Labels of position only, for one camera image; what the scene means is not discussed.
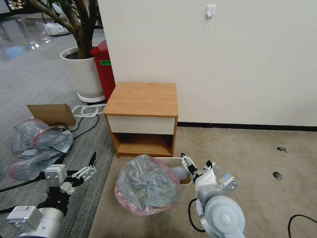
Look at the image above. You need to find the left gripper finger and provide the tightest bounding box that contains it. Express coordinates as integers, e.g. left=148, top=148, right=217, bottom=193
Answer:
left=60, top=173, right=92, bottom=195
left=70, top=152, right=97, bottom=176

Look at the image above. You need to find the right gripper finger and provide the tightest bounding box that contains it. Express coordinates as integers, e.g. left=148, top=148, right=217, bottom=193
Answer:
left=180, top=152, right=198, bottom=177
left=204, top=160, right=220, bottom=175

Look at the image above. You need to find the grey garbage bag pink rim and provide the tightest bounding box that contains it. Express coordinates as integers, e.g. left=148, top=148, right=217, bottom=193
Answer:
left=114, top=154, right=192, bottom=216

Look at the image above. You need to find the beige plastic trash can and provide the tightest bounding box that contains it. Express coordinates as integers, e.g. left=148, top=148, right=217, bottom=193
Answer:
left=154, top=157, right=193, bottom=207

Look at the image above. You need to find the white nightstand drawer front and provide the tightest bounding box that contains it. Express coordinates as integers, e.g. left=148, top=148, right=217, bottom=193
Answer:
left=107, top=115, right=176, bottom=136

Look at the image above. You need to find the brown cardboard box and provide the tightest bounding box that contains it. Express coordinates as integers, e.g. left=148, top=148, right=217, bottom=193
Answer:
left=26, top=103, right=77, bottom=127

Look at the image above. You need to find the white pot saucer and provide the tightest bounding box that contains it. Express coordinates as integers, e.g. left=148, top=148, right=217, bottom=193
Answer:
left=77, top=92, right=106, bottom=103

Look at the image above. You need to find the wooden nightstand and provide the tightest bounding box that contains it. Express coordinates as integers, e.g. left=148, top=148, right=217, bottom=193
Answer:
left=103, top=82, right=179, bottom=159

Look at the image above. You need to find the red plastic bin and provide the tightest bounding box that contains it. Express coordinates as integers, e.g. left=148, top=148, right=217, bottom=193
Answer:
left=89, top=39, right=117, bottom=103

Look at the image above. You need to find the white round plant pot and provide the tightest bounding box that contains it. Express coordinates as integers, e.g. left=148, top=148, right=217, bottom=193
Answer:
left=60, top=45, right=105, bottom=99

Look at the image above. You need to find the brown tree trunk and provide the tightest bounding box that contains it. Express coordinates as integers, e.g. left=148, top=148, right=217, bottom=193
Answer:
left=31, top=0, right=98, bottom=60

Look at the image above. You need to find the white background appliance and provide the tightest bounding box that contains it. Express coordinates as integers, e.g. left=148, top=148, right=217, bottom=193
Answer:
left=44, top=21, right=65, bottom=36

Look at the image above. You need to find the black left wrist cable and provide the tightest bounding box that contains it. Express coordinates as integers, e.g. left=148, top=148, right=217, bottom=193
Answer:
left=0, top=206, right=16, bottom=216
left=0, top=176, right=48, bottom=193

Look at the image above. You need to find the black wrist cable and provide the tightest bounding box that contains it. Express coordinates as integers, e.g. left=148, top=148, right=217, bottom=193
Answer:
left=0, top=206, right=16, bottom=216
left=0, top=176, right=48, bottom=193
left=188, top=198, right=206, bottom=233

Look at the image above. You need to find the black floor cable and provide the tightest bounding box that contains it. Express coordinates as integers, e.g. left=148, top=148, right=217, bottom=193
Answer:
left=288, top=214, right=317, bottom=238
left=48, top=114, right=100, bottom=140

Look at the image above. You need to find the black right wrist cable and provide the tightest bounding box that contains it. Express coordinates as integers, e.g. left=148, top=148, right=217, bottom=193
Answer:
left=188, top=198, right=206, bottom=233

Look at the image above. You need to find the white wall hook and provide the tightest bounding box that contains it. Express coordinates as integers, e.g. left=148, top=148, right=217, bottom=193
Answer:
left=205, top=3, right=216, bottom=19

